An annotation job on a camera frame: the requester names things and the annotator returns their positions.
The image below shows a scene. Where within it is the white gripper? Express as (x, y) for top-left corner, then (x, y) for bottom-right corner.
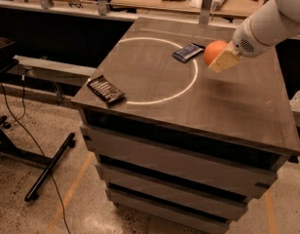
(208, 18), (272, 72)

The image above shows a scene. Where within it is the black stand base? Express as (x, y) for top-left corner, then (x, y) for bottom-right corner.
(0, 116), (75, 202)

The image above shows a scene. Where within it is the dark chair seat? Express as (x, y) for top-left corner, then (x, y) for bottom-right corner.
(0, 37), (19, 76)

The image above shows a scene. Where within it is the black floor cable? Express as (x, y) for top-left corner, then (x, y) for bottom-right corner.
(0, 66), (72, 234)

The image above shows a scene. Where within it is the blue rxbar blueberry wrapper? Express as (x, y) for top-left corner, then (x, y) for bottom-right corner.
(172, 43), (206, 63)

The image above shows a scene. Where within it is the black snack bar wrapper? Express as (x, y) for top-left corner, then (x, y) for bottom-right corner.
(87, 75), (125, 104)

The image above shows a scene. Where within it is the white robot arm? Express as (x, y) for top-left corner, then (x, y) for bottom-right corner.
(204, 0), (300, 72)

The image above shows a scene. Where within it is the orange fruit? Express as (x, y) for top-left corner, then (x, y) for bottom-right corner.
(204, 40), (228, 65)

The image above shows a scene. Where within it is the grey drawer cabinet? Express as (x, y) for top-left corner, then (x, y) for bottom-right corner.
(73, 18), (300, 234)

